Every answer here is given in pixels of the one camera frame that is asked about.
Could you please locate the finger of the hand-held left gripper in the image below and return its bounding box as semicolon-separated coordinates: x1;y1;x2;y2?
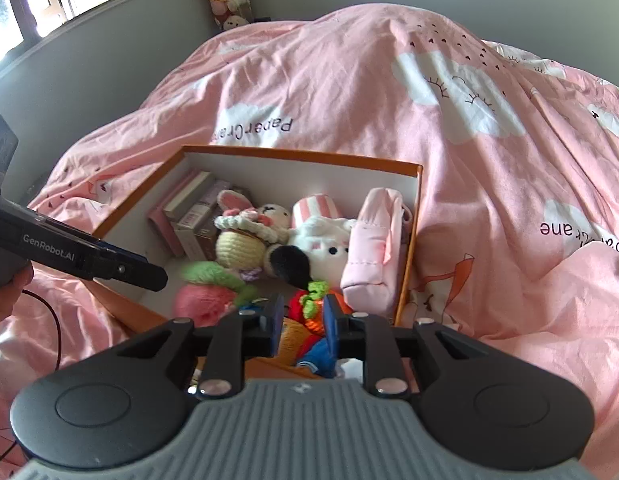
92;236;169;291

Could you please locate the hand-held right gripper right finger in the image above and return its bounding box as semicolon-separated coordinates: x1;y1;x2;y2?
323;294;483;400

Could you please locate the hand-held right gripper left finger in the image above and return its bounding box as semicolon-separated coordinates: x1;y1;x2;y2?
116;294;285;401

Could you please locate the orange plush toy blue outfit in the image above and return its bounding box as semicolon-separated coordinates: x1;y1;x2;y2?
276;280;370;381

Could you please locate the pink and green plush toy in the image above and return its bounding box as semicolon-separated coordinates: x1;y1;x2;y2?
172;260;260;328

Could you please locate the grey book with cream edge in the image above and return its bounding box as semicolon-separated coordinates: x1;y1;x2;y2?
162;171;220;223

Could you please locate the orange cardboard box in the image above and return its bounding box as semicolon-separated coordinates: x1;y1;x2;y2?
89;145;424;381

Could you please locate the person's left hand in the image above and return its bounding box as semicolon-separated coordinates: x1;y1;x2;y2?
0;265;34;333

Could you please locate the white plush toy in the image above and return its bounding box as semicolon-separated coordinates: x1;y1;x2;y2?
269;217;357;293

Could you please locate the brown small box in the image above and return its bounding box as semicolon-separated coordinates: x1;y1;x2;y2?
193;220;221;263

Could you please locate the cream crochet doll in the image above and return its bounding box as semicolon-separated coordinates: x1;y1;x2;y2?
214;210;271;273

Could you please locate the pink fabric pouch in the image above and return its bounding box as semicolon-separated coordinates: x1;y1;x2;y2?
339;187;415;318

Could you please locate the small cream plush toy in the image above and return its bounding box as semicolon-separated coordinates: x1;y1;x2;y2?
259;202;293;232

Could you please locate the pink white striped plush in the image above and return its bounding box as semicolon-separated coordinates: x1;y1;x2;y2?
292;194;357;231

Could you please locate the pink printed blanket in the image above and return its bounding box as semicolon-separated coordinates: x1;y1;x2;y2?
0;2;619;480

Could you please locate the black cable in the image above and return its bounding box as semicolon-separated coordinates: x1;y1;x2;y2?
0;287;62;466

